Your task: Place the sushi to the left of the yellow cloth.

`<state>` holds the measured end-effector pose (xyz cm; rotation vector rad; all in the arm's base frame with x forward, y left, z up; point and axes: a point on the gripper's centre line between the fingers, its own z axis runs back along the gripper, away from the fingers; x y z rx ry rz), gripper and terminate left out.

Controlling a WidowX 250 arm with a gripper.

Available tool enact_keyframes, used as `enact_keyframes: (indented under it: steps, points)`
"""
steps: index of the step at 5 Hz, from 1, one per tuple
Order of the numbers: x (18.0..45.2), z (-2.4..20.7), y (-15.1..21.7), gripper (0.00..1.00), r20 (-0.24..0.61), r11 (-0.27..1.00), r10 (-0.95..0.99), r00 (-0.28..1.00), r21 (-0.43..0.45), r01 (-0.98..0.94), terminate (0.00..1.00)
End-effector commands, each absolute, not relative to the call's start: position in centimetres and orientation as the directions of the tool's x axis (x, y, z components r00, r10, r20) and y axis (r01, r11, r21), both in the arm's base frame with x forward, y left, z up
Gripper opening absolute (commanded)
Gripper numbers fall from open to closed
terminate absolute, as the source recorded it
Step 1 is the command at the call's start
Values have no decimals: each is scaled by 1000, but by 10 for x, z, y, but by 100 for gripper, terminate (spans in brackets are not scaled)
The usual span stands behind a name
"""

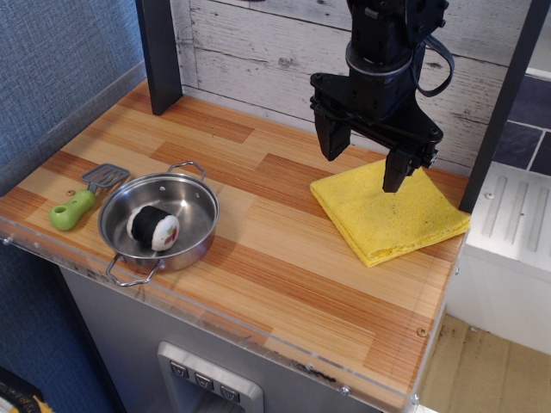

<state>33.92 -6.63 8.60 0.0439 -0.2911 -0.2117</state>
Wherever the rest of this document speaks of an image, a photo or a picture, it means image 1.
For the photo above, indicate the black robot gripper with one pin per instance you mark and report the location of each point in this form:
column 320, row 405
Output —
column 387, row 113

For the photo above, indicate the plush sushi roll toy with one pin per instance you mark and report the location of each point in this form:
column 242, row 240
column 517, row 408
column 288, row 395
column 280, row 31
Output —
column 153, row 228

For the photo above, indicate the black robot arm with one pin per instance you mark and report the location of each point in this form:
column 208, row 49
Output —
column 389, row 39

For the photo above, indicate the folded yellow cloth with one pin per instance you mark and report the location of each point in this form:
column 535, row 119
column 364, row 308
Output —
column 380, row 226

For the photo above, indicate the white ribbed side counter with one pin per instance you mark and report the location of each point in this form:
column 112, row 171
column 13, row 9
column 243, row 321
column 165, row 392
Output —
column 511, row 217

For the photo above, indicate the stainless steel pan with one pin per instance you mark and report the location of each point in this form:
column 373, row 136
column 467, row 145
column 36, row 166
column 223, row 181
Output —
column 180, row 191

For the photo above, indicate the silver dispenser button panel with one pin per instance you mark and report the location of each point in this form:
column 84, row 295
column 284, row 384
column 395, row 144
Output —
column 197, row 385

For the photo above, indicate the yellow black object bottom left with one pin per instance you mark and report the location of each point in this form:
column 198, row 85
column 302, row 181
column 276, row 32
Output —
column 14, row 401

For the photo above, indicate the dark grey right post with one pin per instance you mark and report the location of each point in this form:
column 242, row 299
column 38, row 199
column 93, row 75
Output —
column 525, row 46

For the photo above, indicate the dark grey post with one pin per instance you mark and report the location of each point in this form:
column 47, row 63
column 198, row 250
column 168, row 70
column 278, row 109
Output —
column 159, row 49
column 525, row 46

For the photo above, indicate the dark grey left post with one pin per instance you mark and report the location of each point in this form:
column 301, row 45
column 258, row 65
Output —
column 159, row 49

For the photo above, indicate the green handled grey spatula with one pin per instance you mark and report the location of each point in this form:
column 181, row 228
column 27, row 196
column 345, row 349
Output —
column 65, row 216

